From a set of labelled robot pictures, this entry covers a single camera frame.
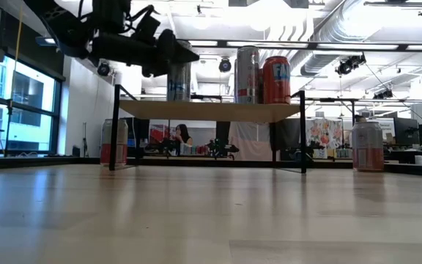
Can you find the short silver and pink can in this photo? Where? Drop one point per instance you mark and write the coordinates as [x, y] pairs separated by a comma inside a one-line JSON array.
[[367, 146]]

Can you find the dark ceiling box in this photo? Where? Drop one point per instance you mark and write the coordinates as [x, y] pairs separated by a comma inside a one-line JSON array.
[[296, 3], [239, 2]]

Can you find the floral print poster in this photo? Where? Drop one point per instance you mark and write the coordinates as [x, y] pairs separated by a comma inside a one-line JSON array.
[[324, 133]]

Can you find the thin black floor stand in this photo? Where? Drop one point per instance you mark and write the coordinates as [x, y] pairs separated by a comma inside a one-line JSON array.
[[85, 143]]

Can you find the tall white can blue print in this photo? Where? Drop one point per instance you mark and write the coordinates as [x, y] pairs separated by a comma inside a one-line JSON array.
[[178, 84]]

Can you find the person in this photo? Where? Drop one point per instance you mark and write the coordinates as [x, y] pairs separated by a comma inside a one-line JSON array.
[[182, 132]]

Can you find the short silver and red can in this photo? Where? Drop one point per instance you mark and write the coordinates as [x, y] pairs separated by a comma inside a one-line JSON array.
[[104, 146]]

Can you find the black ceiling track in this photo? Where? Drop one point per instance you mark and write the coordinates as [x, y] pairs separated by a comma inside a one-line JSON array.
[[396, 3]]

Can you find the silver ventilation duct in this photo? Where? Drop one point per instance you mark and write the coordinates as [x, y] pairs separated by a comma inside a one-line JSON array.
[[317, 64]]

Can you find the small black box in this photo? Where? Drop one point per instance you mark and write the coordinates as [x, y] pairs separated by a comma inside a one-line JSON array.
[[76, 151]]

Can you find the red and white poster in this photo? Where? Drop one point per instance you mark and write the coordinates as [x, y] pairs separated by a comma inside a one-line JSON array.
[[158, 133]]

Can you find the black track spotlight cluster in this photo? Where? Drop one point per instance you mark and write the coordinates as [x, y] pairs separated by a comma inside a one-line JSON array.
[[349, 65], [383, 94]]

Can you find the large glass window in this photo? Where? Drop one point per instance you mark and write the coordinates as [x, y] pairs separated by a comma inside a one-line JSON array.
[[31, 110]]

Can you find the black partition panel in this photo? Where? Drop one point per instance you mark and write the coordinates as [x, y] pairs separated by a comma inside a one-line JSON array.
[[286, 141]]

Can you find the tall white can red print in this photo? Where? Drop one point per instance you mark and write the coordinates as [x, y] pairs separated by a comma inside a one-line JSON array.
[[248, 69]]

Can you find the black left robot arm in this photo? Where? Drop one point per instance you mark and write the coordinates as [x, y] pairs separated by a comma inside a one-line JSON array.
[[61, 25]]

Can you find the long black ceiling light bar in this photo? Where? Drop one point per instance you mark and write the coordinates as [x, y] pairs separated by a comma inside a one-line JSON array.
[[361, 46]]

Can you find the wooden shelf black metal frame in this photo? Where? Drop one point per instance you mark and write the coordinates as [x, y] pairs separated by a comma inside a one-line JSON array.
[[203, 110]]

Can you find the white cup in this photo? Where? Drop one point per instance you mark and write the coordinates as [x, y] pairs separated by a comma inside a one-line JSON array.
[[419, 160]]

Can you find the black aluminium table frame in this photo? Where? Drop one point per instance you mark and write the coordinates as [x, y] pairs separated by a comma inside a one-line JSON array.
[[50, 160]]

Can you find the beige cloth partition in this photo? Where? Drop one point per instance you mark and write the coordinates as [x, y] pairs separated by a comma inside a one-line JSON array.
[[249, 143]]

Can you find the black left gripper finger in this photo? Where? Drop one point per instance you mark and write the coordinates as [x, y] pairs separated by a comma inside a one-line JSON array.
[[172, 51]]

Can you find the black post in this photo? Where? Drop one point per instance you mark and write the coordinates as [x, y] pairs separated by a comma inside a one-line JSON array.
[[223, 130]]

